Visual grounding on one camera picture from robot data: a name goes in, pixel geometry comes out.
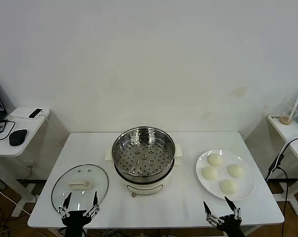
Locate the white steamed baozi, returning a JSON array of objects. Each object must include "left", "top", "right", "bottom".
[
  {"left": 219, "top": 179, "right": 239, "bottom": 196},
  {"left": 207, "top": 153, "right": 223, "bottom": 167},
  {"left": 202, "top": 166, "right": 218, "bottom": 181},
  {"left": 226, "top": 164, "right": 245, "bottom": 178}
]

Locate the white device with black screen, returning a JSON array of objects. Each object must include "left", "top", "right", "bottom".
[{"left": 28, "top": 108, "right": 43, "bottom": 119}]

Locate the white floor cable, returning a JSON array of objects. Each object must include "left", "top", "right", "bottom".
[{"left": 0, "top": 184, "right": 33, "bottom": 216}]

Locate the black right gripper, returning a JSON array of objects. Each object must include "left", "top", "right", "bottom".
[{"left": 203, "top": 196, "right": 244, "bottom": 237}]

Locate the flat white box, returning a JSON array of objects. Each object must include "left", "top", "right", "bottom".
[{"left": 9, "top": 107, "right": 45, "bottom": 119}]

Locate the white round plate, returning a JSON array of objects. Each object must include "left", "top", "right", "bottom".
[{"left": 195, "top": 149, "right": 256, "bottom": 201}]

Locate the cable bundle under table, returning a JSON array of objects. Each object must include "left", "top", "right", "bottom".
[{"left": 89, "top": 228, "right": 130, "bottom": 237}]

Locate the black adapter with cable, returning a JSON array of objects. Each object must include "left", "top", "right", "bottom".
[{"left": 0, "top": 118, "right": 17, "bottom": 141}]

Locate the black computer mouse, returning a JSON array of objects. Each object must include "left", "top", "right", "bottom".
[{"left": 8, "top": 129, "right": 28, "bottom": 147}]

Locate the cream electric cooking pot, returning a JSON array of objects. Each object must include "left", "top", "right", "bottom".
[{"left": 104, "top": 144, "right": 184, "bottom": 198}]

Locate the white side table with cup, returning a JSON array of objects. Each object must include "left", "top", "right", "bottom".
[{"left": 266, "top": 114, "right": 298, "bottom": 215}]

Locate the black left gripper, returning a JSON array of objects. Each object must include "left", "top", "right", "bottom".
[{"left": 59, "top": 191, "right": 101, "bottom": 237}]

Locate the white side table with laptop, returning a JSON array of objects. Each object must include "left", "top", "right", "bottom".
[{"left": 0, "top": 106, "right": 52, "bottom": 218}]

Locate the glass lid with cream handle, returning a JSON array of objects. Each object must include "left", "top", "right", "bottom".
[{"left": 51, "top": 164, "right": 109, "bottom": 214}]

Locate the stainless perforated steamer basket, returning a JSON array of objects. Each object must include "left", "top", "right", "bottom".
[{"left": 112, "top": 126, "right": 176, "bottom": 179}]

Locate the clear plastic drink cup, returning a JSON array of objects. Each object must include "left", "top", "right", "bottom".
[{"left": 280, "top": 103, "right": 298, "bottom": 125}]

